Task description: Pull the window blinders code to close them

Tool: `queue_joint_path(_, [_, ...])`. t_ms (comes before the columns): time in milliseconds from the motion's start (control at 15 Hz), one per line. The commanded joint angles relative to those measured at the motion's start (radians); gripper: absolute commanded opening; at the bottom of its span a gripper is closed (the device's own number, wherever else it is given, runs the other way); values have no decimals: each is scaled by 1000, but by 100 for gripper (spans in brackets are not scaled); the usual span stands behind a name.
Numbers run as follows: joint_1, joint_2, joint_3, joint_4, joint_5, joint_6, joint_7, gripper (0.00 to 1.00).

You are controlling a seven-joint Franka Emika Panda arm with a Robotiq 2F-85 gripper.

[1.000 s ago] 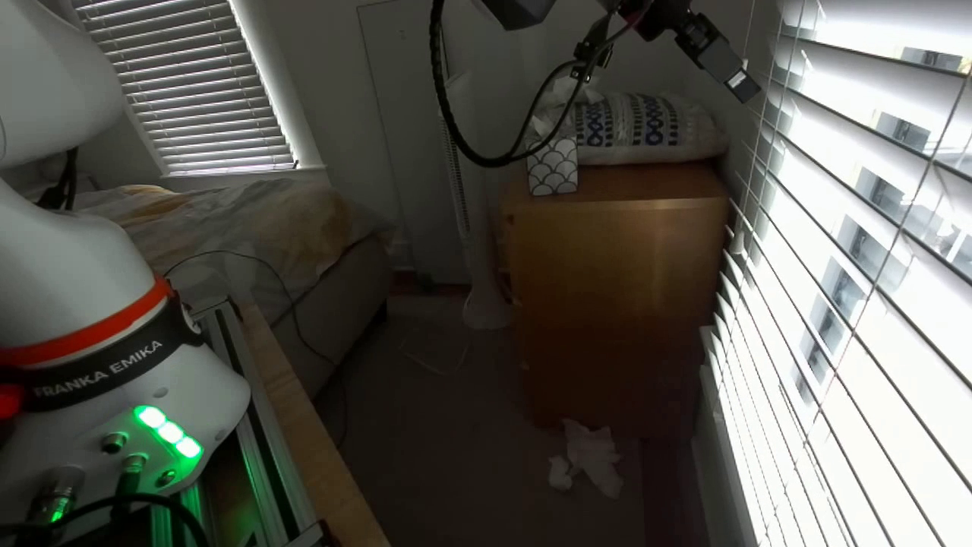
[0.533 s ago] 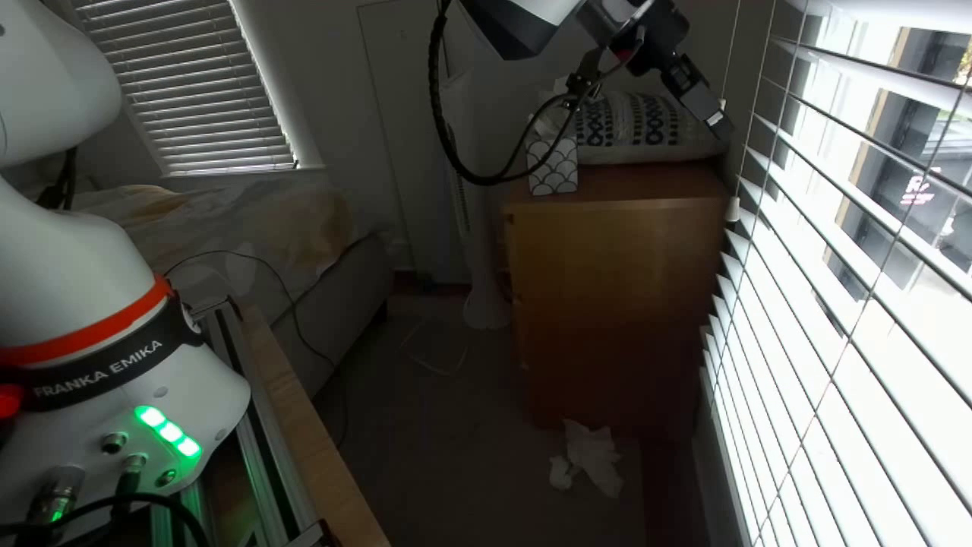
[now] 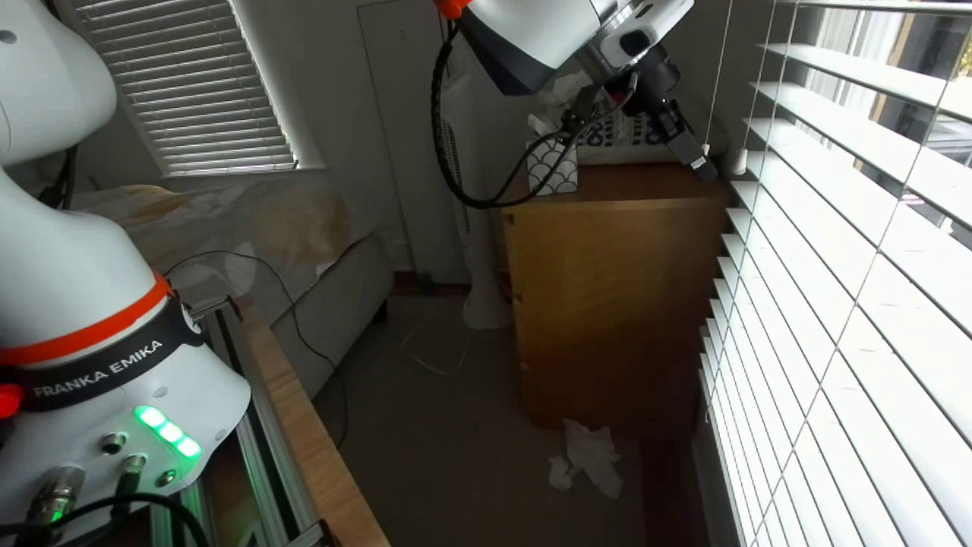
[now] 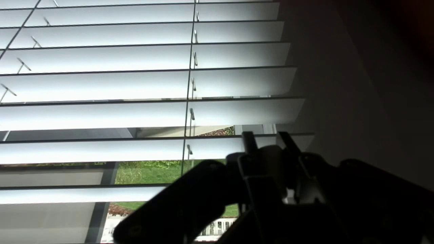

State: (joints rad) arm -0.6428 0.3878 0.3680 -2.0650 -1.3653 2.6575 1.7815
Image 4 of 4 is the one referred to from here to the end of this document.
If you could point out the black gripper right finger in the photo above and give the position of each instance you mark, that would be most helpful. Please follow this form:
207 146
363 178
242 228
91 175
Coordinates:
360 204

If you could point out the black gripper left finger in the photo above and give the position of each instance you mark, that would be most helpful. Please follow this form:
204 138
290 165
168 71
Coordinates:
190 204

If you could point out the large white window blinds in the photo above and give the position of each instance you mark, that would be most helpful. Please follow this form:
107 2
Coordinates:
112 86

